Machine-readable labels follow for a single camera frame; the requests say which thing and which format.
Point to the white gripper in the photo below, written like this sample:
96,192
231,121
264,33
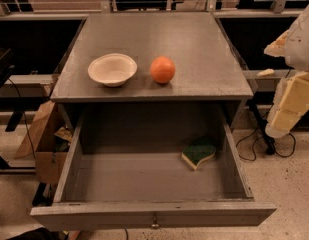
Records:
301,44

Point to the green and yellow sponge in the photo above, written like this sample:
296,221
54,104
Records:
198,152

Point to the grey cabinet with counter top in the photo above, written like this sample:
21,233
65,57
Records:
206,67

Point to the open grey top drawer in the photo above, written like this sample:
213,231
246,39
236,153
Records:
124,166

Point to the metal drawer knob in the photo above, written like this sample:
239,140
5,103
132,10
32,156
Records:
155,225

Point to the small yellow foam piece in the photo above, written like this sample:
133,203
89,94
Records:
266,72

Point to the orange ball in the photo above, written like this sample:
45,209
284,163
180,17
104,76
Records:
162,69

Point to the white paper bowl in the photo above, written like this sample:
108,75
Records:
112,70

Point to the brown cardboard box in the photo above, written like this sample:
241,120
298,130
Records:
40,142

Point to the black equipment at left edge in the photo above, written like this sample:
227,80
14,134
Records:
6,61

